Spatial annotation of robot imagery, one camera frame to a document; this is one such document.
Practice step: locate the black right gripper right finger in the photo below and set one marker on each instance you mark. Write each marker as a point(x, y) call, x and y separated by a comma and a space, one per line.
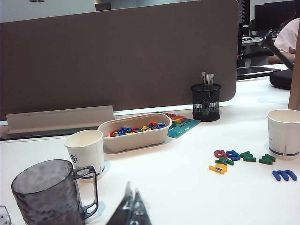
point(139, 213)

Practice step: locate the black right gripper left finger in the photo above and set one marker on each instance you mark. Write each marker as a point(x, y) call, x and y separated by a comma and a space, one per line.
point(123, 211)

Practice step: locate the red plastic letter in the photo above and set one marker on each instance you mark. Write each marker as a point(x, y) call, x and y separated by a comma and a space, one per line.
point(220, 154)

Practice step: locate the white paper cup blue print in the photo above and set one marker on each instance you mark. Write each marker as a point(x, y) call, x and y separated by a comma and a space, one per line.
point(86, 152)
point(281, 133)

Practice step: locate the yellow plastic letter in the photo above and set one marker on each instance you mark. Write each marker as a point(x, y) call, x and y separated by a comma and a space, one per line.
point(213, 167)

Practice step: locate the teal letter packaging card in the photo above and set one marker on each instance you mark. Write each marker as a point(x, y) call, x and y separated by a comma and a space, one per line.
point(185, 128)

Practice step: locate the green plastic letter y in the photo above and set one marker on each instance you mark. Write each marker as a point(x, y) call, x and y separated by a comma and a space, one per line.
point(228, 161)

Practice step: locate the blue plastic letter g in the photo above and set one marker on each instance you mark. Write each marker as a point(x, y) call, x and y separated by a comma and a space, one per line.
point(236, 157)

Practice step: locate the green plastic letter w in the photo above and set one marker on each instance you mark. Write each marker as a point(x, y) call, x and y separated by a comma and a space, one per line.
point(266, 159)
point(248, 157)

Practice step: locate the blue plastic letter m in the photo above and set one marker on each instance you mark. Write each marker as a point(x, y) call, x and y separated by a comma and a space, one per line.
point(277, 174)

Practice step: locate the beige oval pulp tray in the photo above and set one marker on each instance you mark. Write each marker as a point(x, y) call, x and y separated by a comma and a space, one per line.
point(136, 143)

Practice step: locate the heap of coloured plastic letters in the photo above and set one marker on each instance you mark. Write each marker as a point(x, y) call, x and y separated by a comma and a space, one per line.
point(126, 130)

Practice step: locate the grey translucent textured mug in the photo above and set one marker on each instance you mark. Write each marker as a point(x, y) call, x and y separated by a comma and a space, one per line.
point(44, 192)

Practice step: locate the packaged red yellow green letters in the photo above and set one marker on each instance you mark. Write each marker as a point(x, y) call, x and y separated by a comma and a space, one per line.
point(175, 117)

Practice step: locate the clear plastic rectangular box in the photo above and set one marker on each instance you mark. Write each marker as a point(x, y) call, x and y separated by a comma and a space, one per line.
point(4, 216)

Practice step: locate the black mesh pen holder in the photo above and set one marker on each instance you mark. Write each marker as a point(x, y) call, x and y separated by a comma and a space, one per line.
point(206, 110)

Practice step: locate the clear plastic pen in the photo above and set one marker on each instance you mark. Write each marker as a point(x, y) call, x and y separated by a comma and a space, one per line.
point(210, 79)
point(204, 79)

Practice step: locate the brown desk partition panel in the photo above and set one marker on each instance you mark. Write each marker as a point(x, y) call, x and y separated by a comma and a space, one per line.
point(117, 58)

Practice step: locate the black flat tablet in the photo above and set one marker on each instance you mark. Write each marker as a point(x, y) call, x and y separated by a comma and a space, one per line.
point(255, 70)

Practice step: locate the black zip pouch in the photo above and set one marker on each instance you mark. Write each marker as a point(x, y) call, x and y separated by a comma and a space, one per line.
point(281, 79)

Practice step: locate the brown cardboard box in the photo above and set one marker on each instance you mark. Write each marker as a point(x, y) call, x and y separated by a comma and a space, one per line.
point(295, 93)

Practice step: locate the black trumpet-shaped rod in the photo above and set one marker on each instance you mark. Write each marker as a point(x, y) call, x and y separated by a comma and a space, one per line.
point(269, 43)

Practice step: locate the person in pink shirt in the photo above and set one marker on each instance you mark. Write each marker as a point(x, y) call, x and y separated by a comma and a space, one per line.
point(289, 35)

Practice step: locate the black computer monitor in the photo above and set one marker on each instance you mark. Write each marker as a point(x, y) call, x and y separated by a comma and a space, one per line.
point(269, 16)

